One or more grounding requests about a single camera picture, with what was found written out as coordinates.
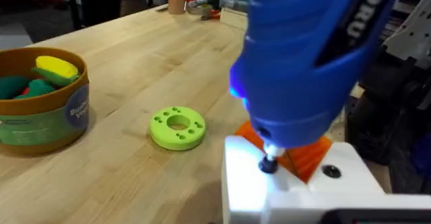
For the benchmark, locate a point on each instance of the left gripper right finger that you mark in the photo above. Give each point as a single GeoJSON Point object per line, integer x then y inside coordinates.
{"type": "Point", "coordinates": [347, 180]}

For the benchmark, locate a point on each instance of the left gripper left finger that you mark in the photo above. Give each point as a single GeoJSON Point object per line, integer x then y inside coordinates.
{"type": "Point", "coordinates": [242, 177]}

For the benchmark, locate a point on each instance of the small black screw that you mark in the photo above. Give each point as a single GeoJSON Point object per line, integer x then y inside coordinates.
{"type": "Point", "coordinates": [268, 166]}

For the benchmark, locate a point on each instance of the blue electric screwdriver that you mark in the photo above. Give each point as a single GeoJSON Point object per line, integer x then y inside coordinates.
{"type": "Point", "coordinates": [303, 66]}

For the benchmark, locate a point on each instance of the green disc with holes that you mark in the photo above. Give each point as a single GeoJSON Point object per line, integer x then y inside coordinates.
{"type": "Point", "coordinates": [177, 130]}

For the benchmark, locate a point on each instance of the grey perforated wrist plate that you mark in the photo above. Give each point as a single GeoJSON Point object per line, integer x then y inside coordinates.
{"type": "Point", "coordinates": [410, 39]}

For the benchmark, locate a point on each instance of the wooden cup with tools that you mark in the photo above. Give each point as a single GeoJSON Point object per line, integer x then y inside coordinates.
{"type": "Point", "coordinates": [176, 3]}

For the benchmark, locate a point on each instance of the brown tub of toy vegetables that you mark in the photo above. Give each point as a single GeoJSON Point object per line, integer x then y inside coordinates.
{"type": "Point", "coordinates": [40, 109]}

